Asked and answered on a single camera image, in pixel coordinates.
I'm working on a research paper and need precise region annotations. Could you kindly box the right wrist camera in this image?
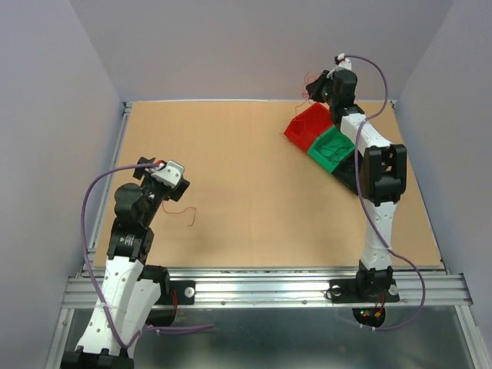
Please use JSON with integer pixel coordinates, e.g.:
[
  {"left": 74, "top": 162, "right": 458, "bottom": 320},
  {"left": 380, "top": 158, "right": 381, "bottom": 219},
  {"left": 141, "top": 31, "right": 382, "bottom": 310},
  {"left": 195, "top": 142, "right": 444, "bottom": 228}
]
[{"left": 327, "top": 53, "right": 352, "bottom": 78}]

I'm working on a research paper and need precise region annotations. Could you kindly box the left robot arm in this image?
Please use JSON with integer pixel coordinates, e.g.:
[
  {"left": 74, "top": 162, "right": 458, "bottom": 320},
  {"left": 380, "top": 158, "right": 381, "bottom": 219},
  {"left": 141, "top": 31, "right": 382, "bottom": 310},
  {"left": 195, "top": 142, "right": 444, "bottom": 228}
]
[{"left": 60, "top": 158, "right": 190, "bottom": 368}]

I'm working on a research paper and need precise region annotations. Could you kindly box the grey wire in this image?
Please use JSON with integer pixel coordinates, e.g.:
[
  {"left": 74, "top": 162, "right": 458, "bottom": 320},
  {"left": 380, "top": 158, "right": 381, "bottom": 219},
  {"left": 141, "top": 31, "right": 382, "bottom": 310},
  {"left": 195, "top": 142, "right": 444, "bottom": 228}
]
[{"left": 317, "top": 136, "right": 353, "bottom": 162}]

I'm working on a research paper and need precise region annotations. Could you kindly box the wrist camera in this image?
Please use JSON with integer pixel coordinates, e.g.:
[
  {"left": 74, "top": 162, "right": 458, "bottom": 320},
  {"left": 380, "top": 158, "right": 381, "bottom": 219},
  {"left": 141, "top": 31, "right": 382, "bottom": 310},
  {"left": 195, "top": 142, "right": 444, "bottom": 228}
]
[
  {"left": 327, "top": 53, "right": 352, "bottom": 78},
  {"left": 151, "top": 161, "right": 185, "bottom": 189}
]

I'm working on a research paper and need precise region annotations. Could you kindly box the red plastic bin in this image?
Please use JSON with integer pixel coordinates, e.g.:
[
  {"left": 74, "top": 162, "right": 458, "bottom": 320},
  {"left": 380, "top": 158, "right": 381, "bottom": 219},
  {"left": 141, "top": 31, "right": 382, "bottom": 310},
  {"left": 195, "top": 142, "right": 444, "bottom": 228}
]
[{"left": 284, "top": 102, "right": 333, "bottom": 152}]

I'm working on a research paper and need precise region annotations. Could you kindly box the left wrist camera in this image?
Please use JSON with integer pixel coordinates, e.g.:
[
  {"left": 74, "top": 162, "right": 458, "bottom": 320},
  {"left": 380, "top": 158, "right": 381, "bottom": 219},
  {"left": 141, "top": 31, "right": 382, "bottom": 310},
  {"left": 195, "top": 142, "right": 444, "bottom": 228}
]
[{"left": 151, "top": 161, "right": 185, "bottom": 189}]

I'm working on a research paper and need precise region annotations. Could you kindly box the aluminium rail frame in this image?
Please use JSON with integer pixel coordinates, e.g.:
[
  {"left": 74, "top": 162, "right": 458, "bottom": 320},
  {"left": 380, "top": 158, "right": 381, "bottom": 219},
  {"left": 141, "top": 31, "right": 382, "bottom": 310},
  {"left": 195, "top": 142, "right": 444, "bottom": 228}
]
[{"left": 47, "top": 100, "right": 491, "bottom": 368}]

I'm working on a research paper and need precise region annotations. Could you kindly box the black plastic bin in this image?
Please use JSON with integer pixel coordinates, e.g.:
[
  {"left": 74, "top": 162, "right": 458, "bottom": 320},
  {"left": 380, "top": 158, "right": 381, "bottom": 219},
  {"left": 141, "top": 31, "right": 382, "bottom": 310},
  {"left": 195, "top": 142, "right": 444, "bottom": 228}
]
[{"left": 331, "top": 150, "right": 358, "bottom": 195}]

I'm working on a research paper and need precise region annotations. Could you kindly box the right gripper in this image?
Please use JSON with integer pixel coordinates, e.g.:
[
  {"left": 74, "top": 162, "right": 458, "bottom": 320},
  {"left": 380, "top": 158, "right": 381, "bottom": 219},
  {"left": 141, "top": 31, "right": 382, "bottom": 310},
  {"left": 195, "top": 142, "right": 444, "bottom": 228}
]
[{"left": 304, "top": 69, "right": 337, "bottom": 107}]

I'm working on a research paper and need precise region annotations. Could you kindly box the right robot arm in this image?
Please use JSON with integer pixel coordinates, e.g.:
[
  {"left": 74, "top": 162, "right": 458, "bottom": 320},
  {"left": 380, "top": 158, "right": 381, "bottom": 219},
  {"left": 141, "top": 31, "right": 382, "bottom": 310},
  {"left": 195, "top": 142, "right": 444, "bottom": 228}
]
[{"left": 306, "top": 68, "right": 407, "bottom": 304}]

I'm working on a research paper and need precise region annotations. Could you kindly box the green plastic bin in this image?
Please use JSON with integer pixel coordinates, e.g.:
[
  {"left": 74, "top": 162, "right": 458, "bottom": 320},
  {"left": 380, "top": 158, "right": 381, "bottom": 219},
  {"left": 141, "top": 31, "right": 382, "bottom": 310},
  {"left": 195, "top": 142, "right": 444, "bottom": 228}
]
[{"left": 307, "top": 126, "right": 354, "bottom": 173}]

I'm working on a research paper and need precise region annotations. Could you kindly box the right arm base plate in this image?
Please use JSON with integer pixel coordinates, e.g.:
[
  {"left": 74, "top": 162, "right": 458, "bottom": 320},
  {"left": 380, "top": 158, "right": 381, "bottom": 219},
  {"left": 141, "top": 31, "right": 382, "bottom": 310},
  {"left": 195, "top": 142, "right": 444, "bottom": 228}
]
[{"left": 325, "top": 278, "right": 400, "bottom": 304}]

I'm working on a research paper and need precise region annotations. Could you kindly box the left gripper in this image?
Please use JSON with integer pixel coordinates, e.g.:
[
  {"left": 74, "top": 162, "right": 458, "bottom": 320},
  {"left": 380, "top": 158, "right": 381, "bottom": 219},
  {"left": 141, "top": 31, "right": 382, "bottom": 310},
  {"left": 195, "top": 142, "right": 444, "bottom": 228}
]
[{"left": 133, "top": 157, "right": 188, "bottom": 226}]

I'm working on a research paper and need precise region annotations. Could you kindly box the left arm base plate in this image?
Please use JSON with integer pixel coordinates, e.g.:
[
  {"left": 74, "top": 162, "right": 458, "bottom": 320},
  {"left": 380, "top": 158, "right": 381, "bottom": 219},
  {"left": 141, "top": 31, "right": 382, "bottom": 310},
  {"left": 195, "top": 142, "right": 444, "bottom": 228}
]
[{"left": 155, "top": 280, "right": 196, "bottom": 307}]

